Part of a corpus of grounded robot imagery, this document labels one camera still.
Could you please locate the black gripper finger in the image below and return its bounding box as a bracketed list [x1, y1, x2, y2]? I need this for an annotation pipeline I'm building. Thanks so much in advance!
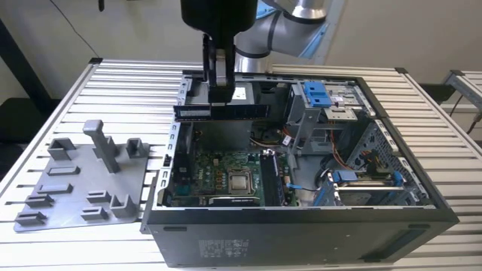
[202, 33, 237, 105]

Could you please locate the RAM stick with white label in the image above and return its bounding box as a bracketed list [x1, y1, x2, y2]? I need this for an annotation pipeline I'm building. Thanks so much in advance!
[174, 103, 271, 123]

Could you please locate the black RAM slot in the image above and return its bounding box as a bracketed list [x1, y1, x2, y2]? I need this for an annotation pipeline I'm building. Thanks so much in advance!
[262, 152, 275, 206]

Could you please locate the grey power supply unit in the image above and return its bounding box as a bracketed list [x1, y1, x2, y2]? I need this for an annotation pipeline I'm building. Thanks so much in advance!
[185, 81, 258, 151]

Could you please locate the grey metal drive cage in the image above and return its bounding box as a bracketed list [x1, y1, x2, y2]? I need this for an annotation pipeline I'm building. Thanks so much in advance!
[285, 80, 374, 155]

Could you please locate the green motherboard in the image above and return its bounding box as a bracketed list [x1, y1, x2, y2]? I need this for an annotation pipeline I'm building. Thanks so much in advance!
[162, 146, 302, 208]

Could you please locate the black CPU socket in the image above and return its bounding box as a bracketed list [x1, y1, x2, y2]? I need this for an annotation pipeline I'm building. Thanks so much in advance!
[225, 168, 255, 197]

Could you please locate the silver CPU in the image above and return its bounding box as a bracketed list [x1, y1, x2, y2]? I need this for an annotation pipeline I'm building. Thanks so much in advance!
[230, 174, 253, 195]

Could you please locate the black graphics card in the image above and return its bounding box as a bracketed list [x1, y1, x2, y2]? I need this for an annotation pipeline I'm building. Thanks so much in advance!
[209, 196, 262, 207]

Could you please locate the hard disk in blue carrier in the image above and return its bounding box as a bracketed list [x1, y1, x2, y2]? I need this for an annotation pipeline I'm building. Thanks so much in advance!
[319, 170, 408, 208]

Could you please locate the grey plastic part rack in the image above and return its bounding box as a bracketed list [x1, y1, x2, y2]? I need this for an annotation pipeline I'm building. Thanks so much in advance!
[14, 119, 151, 234]

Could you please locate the black open PC case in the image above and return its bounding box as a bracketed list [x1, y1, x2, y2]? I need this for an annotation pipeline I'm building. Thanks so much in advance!
[139, 69, 461, 268]

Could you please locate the neighbouring metal slat table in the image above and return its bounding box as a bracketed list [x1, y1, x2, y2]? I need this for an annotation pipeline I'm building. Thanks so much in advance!
[440, 69, 482, 113]

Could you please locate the yellow black wire bundle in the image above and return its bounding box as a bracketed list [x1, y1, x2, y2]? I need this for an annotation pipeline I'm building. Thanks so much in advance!
[250, 126, 293, 147]

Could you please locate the blue plastic drive bracket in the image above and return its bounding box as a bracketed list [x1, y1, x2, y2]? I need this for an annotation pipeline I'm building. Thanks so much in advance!
[303, 81, 333, 109]

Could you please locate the orange and red wire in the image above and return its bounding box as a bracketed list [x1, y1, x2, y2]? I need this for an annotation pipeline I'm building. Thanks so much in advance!
[326, 120, 350, 170]

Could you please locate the black wire with blue plug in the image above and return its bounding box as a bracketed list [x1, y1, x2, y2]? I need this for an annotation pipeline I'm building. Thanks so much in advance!
[286, 182, 321, 194]

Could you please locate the thin black cable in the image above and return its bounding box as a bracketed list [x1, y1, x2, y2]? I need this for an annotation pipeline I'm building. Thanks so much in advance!
[48, 0, 97, 58]

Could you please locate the multicolour power wire bundle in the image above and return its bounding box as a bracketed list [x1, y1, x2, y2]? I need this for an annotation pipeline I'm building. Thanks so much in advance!
[361, 150, 382, 171]

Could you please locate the black cable with plug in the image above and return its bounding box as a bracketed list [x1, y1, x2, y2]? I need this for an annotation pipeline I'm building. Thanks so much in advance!
[450, 94, 482, 133]

